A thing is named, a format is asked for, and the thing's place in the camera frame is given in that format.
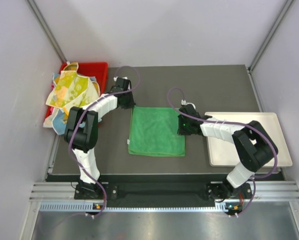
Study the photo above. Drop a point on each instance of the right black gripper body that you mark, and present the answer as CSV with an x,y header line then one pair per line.
x,y
184,126

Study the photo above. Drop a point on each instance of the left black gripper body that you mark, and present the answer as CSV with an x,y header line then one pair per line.
x,y
128,102

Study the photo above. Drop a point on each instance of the green microfiber towel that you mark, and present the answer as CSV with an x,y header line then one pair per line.
x,y
154,133

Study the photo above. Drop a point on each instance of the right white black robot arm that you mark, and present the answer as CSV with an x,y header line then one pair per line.
x,y
253,145

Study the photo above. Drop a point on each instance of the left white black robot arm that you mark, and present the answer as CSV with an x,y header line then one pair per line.
x,y
82,130

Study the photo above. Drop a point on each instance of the red plastic bin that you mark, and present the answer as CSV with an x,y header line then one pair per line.
x,y
91,69

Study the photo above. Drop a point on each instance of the white square tray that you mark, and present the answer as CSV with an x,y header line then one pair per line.
x,y
224,154

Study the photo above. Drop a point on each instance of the yellow green patterned towel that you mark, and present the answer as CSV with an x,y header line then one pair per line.
x,y
72,89

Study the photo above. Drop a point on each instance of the blue patterned towel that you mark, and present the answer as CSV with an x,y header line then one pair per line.
x,y
55,118

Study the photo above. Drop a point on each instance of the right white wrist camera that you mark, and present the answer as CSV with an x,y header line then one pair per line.
x,y
185,103

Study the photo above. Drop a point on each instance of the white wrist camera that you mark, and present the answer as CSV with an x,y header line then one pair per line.
x,y
116,78
185,103

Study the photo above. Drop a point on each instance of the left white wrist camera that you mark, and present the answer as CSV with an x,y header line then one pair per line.
x,y
116,78

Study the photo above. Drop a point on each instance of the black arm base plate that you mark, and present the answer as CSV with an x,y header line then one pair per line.
x,y
212,181

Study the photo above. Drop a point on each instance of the left aluminium corner post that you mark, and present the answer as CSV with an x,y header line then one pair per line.
x,y
34,8

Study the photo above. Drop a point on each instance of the aluminium corner post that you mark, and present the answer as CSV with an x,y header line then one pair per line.
x,y
34,8
271,34

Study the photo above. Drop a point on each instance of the aluminium frame rail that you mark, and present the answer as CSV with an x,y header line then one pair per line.
x,y
266,191

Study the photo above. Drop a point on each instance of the grey slotted cable duct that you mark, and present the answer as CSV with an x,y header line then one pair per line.
x,y
91,207

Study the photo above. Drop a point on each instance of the right aluminium corner post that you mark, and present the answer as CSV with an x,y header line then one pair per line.
x,y
271,34

